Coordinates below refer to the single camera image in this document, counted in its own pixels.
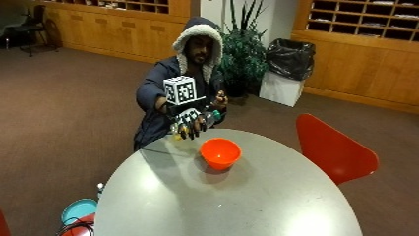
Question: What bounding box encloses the long wooden cabinet with pigeonholes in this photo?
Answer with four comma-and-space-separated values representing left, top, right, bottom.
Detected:
41, 0, 194, 64

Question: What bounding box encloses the red round container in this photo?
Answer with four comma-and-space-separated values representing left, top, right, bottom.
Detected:
57, 212, 97, 236

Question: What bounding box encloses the teal round plate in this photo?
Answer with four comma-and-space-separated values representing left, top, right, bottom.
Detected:
60, 198, 98, 227

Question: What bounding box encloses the orange plastic bowl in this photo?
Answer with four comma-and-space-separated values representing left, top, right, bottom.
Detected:
199, 138, 243, 171

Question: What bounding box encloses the green potted plant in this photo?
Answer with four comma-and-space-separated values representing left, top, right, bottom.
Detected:
215, 0, 271, 98

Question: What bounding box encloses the person in hooded jacket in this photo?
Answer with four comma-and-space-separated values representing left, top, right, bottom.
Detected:
131, 17, 228, 152

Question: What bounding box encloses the black chair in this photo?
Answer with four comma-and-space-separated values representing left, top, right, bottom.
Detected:
12, 4, 61, 58

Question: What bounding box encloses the clear plastic bottle green cap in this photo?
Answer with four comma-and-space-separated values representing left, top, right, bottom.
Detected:
173, 109, 222, 141

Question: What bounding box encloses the black cable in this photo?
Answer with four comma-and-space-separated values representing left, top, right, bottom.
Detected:
54, 219, 95, 236

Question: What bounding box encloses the white cube with black markers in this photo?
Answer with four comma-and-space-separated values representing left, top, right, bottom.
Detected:
162, 75, 198, 106

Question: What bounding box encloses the red chair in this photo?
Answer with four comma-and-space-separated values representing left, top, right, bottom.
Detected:
294, 113, 380, 187
0, 209, 13, 236

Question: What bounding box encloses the white bin with black bag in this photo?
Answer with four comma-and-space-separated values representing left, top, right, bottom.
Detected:
258, 37, 316, 108

